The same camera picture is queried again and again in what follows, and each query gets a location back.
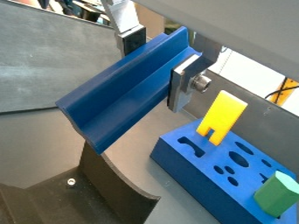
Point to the green hexagonal prism block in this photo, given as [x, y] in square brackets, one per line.
[278, 194]

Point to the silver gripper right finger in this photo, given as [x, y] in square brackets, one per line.
[187, 75]

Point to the yellow slotted tall block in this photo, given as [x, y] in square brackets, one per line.
[222, 116]

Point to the black curved fixture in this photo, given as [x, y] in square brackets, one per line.
[91, 194]

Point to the blue shape sorter board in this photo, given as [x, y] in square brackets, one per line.
[221, 174]

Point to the dark blue star prism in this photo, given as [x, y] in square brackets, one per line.
[109, 104]

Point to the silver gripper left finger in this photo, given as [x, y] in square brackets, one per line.
[123, 18]

